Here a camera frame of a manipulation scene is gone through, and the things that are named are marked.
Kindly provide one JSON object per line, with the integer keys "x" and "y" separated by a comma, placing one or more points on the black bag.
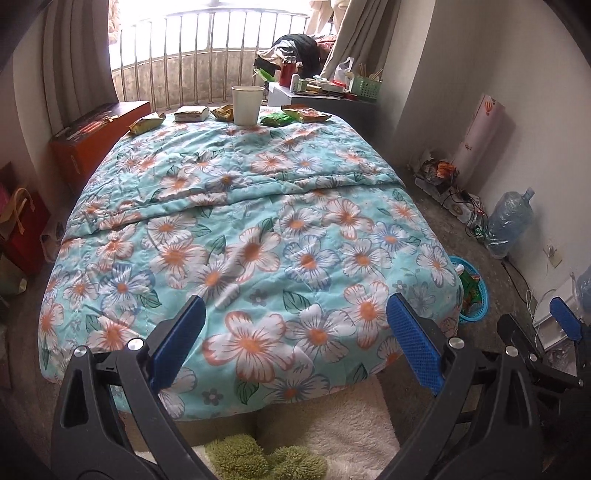
{"x": 300, "y": 48}

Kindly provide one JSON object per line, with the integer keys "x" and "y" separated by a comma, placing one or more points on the small green white box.
{"x": 302, "y": 85}

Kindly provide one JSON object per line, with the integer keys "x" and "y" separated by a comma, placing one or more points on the brown flat box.
{"x": 304, "y": 114}

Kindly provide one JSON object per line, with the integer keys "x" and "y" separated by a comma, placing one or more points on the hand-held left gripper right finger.
{"x": 413, "y": 344}

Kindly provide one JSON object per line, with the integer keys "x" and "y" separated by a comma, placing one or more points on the pile of flat boxes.
{"x": 328, "y": 87}

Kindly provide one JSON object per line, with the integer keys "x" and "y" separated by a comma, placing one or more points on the green flat packet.
{"x": 263, "y": 75}

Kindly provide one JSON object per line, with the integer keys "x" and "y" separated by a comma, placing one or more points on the wooden sticks bundle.
{"x": 369, "y": 71}

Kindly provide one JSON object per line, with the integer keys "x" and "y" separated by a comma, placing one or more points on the white plastic bag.
{"x": 342, "y": 74}

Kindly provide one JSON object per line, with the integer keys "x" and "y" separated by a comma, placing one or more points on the white wall socket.
{"x": 554, "y": 254}

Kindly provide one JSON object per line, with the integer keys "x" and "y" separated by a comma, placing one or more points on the small white bottle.
{"x": 295, "y": 82}

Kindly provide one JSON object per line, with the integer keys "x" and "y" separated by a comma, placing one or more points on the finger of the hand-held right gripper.
{"x": 565, "y": 318}
{"x": 519, "y": 337}

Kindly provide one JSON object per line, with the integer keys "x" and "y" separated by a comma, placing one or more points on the grey window curtain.
{"x": 78, "y": 60}
{"x": 369, "y": 32}

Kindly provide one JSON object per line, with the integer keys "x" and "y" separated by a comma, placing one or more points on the grey slipper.
{"x": 53, "y": 242}

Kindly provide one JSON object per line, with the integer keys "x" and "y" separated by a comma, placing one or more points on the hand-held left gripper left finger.
{"x": 178, "y": 341}

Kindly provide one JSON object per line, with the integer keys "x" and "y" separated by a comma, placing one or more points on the green plastic storage basket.
{"x": 367, "y": 88}

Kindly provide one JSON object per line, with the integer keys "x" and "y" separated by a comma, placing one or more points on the red thermos flask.
{"x": 288, "y": 74}

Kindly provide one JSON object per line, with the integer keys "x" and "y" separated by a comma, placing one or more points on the blue plastic waste basket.
{"x": 480, "y": 311}

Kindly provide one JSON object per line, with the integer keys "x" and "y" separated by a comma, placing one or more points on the blue water jug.
{"x": 508, "y": 221}

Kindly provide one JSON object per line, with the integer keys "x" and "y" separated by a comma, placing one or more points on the grey cabinet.
{"x": 351, "y": 115}

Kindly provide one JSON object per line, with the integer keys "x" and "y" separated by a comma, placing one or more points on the cream snack packet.
{"x": 191, "y": 114}

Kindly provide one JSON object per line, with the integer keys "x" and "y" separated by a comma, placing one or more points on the floral blue blanket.
{"x": 258, "y": 207}

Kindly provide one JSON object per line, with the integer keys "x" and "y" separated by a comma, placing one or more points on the white paper cup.
{"x": 248, "y": 106}

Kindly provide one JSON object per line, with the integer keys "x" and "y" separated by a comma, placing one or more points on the white power strip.
{"x": 459, "y": 199}

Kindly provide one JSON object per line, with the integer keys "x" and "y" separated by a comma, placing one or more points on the metal window railing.
{"x": 212, "y": 55}

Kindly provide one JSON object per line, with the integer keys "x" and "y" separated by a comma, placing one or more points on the pink white cardboard box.
{"x": 485, "y": 134}

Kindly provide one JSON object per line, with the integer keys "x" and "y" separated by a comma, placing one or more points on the cream fuzzy cloth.
{"x": 332, "y": 424}

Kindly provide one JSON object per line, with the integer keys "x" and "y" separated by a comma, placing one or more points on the orange wooden chest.
{"x": 92, "y": 143}

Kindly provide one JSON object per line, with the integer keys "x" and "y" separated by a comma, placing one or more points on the yellow green snack packet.
{"x": 147, "y": 124}

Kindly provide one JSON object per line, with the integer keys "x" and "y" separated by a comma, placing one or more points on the dark snack bag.
{"x": 441, "y": 170}

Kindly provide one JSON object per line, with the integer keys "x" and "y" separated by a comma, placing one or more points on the green snack bag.
{"x": 470, "y": 288}

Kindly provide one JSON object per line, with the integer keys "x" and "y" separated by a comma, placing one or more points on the white foam board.
{"x": 434, "y": 194}

